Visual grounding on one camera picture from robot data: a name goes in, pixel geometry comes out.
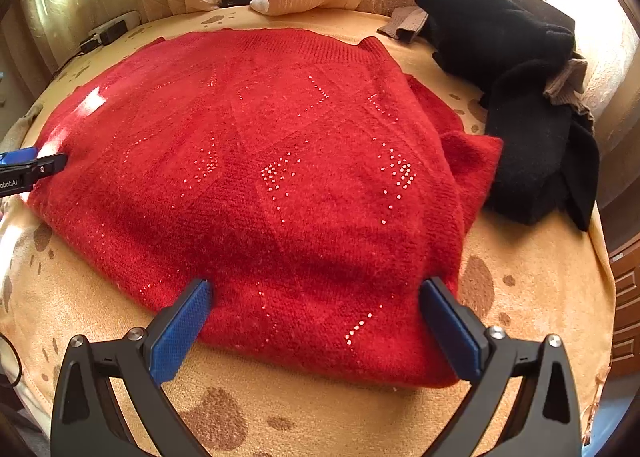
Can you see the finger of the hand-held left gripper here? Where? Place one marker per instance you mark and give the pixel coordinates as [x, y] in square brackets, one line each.
[20, 157]
[50, 163]

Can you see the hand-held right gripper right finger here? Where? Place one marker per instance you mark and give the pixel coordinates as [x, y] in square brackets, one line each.
[450, 332]

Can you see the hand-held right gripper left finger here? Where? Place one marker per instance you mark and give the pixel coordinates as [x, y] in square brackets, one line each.
[180, 332]

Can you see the red knit sweater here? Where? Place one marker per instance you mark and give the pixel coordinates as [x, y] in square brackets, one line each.
[250, 187]

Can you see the beige cloth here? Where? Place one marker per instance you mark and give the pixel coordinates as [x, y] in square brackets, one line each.
[25, 124]

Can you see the yellow paw-print blanket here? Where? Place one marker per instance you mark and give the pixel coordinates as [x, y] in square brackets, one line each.
[540, 297]

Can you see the black power adapter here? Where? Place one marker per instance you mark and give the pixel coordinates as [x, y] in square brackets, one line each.
[114, 32]

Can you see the white power strip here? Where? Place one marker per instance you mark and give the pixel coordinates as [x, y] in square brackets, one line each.
[125, 19]

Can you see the brown wooden door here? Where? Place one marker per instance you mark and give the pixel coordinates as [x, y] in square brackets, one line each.
[627, 307]

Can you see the black knit garment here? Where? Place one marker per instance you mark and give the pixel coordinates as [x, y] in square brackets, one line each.
[530, 147]

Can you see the small white cloth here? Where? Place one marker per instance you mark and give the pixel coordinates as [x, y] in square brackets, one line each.
[261, 5]

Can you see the brown knit garment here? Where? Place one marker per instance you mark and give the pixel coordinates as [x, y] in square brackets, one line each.
[405, 19]

